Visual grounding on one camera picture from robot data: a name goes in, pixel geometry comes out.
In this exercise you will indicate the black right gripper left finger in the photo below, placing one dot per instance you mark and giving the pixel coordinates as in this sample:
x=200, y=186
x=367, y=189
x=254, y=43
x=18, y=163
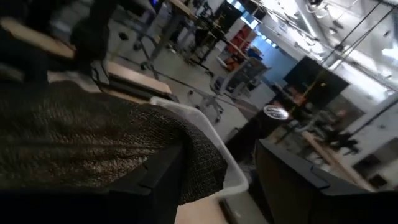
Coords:
x=161, y=186

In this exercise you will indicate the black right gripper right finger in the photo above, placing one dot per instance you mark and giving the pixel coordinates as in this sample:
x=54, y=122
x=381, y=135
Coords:
x=286, y=186

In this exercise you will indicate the clear plastic storage bin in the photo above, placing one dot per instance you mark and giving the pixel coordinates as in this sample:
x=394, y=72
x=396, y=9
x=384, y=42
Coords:
x=230, y=174

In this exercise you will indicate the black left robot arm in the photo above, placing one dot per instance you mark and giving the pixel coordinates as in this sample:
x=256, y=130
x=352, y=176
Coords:
x=90, y=37

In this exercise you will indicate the black cylindrical trash can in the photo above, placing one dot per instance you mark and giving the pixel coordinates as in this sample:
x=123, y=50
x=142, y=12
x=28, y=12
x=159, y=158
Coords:
x=248, y=133

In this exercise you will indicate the office chair with grey base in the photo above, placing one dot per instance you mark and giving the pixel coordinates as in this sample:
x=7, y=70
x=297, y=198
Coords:
x=214, y=102

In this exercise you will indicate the black monitor screen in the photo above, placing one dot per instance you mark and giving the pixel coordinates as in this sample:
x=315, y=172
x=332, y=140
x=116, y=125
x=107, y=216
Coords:
x=314, y=81

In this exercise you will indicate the red orange storage rack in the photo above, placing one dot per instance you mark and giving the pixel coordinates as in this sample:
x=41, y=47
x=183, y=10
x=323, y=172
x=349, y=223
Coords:
x=237, y=46

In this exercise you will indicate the wooden top work table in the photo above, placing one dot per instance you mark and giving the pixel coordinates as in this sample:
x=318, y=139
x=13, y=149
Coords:
x=174, y=28

